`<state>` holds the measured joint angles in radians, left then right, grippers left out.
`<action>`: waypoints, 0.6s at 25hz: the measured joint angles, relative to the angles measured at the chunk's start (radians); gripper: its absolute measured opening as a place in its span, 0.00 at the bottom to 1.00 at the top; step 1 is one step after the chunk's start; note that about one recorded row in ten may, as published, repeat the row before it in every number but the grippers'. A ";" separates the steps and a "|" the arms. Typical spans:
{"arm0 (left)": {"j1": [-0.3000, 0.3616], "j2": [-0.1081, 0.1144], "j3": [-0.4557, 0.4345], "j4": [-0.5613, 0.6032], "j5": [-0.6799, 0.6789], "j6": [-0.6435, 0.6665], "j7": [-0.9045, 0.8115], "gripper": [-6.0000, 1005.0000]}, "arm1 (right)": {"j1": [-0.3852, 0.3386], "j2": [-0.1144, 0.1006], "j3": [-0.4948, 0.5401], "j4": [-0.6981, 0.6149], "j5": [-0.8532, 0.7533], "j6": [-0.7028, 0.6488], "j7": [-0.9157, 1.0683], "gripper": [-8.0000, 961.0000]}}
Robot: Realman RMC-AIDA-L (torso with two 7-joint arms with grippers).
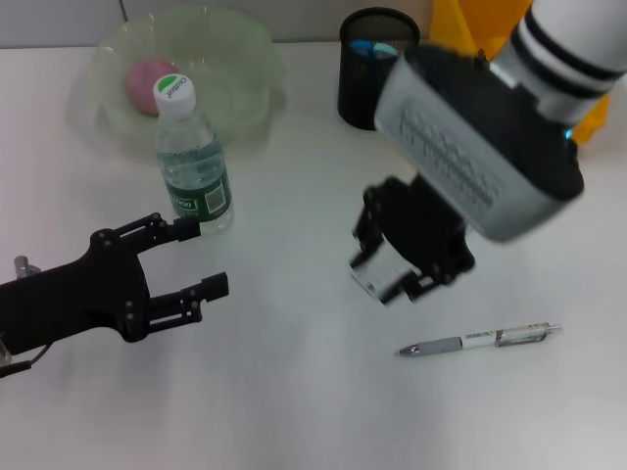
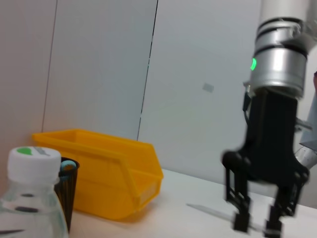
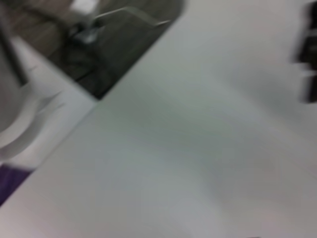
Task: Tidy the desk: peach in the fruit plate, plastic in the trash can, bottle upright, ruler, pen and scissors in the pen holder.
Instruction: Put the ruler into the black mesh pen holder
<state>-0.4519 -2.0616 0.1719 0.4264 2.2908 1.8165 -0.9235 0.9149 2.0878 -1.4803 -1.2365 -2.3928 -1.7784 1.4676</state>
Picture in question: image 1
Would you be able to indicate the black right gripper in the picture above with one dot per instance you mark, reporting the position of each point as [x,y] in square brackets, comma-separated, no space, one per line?
[426,235]

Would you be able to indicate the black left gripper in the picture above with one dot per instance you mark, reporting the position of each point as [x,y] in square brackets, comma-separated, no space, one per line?
[78,294]

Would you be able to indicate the clear green-label water bottle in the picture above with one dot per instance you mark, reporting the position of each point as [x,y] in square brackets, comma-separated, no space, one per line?
[196,196]

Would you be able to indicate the grey white ballpoint pen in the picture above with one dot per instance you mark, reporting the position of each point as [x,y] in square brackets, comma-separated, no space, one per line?
[480,340]

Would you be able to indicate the pink peach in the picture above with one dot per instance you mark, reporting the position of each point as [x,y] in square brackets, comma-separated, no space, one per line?
[139,85]

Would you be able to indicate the blue teal scissors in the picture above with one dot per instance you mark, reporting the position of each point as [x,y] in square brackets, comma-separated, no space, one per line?
[372,48]

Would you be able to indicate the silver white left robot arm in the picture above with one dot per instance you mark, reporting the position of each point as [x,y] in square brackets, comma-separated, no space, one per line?
[4,352]

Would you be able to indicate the translucent green fruit plate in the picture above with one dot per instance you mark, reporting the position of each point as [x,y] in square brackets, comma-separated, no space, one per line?
[235,88]

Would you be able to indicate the black mesh pen cup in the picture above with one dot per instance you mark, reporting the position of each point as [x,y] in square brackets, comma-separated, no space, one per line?
[362,88]

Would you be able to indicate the yellow plastic bin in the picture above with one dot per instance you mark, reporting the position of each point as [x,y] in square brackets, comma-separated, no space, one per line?
[450,24]

